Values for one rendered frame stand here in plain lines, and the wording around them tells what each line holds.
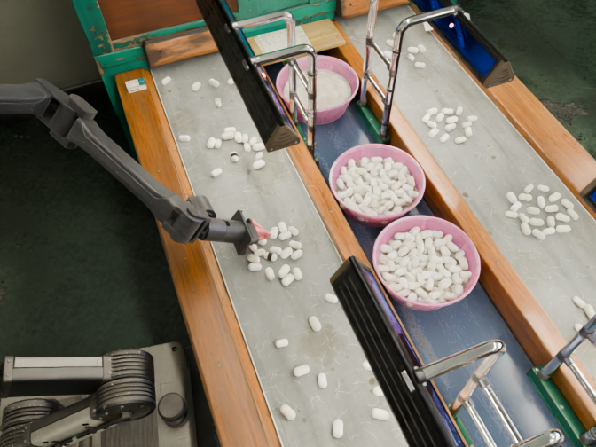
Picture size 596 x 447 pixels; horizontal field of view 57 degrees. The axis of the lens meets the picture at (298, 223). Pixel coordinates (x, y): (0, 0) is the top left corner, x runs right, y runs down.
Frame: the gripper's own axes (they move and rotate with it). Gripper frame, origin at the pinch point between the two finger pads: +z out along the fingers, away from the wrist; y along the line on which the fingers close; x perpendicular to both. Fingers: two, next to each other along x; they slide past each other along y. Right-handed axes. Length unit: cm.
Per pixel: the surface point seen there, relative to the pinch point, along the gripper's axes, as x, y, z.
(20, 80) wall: 86, 165, -20
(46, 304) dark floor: 110, 52, -16
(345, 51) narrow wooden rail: -30, 60, 41
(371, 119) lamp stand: -24, 32, 40
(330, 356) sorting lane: 0.1, -35.8, 2.8
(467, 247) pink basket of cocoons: -28, -23, 38
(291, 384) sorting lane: 6.6, -38.4, -5.7
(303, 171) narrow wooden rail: -10.3, 16.3, 13.7
